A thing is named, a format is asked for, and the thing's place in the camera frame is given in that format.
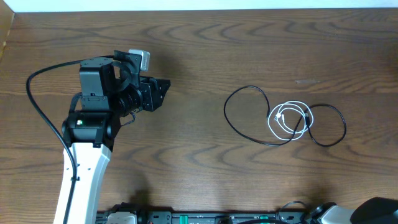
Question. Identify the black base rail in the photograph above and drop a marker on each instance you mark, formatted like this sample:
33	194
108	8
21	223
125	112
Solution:
145	214

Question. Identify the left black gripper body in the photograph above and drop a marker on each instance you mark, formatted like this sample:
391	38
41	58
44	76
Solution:
147	95

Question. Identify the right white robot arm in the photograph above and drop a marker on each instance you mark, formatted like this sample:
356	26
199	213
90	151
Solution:
377	210

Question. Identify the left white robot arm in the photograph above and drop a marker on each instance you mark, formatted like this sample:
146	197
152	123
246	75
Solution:
89	138

